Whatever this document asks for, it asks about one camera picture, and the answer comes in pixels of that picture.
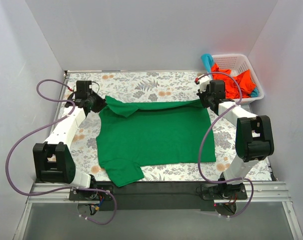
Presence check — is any green t shirt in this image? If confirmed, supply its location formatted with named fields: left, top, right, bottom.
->
left=96, top=96, right=216, bottom=187

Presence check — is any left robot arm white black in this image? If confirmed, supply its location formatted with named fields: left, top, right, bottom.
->
left=32, top=80, right=107, bottom=200

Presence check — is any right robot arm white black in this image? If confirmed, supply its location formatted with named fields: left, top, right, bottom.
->
left=197, top=80, right=274, bottom=199

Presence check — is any light blue t shirt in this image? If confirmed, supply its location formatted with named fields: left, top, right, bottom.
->
left=200, top=53, right=215, bottom=73

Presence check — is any white plastic basket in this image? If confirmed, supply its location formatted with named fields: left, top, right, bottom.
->
left=210, top=53, right=264, bottom=104

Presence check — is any floral table mat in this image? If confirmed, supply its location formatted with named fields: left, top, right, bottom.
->
left=41, top=71, right=271, bottom=182

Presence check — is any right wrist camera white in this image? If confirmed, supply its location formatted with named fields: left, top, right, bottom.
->
left=195, top=76, right=212, bottom=92

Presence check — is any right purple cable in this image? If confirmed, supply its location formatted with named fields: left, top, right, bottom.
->
left=195, top=71, right=255, bottom=219

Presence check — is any purple cable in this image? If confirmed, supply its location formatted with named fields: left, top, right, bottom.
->
left=195, top=71, right=255, bottom=219
left=5, top=79, right=117, bottom=226

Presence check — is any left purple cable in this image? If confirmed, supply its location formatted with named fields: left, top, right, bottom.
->
left=5, top=79, right=117, bottom=226

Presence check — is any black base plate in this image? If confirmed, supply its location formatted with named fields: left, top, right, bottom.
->
left=68, top=181, right=248, bottom=212

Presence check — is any aluminium frame rail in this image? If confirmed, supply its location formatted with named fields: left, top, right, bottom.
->
left=13, top=72, right=303, bottom=240

